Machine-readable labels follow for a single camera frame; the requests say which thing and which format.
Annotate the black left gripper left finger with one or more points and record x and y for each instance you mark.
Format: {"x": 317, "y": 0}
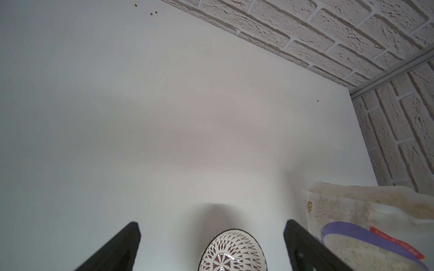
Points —
{"x": 118, "y": 254}

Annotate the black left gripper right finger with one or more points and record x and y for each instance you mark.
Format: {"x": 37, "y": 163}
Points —
{"x": 306, "y": 253}

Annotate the white purple oats bag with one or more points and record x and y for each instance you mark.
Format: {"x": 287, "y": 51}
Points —
{"x": 373, "y": 228}

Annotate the patterned white breakfast bowl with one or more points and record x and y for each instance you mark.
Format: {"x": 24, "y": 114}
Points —
{"x": 233, "y": 250}

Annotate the right corner aluminium post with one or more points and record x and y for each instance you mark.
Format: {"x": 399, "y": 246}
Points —
{"x": 412, "y": 62}

